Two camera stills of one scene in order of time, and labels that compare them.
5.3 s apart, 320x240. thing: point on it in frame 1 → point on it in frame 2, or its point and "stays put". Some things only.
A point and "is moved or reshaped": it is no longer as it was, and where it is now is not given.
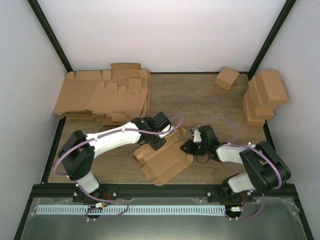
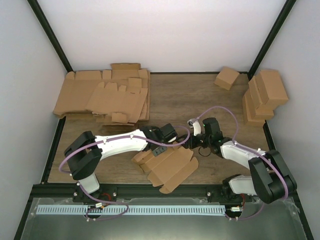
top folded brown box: [271, 90] stays put
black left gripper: [156, 146] → [157, 152]
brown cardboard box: [162, 165] is moved or reshaped
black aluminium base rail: [148, 191] stays put
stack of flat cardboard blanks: [106, 97] stays put
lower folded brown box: [249, 111] stays put
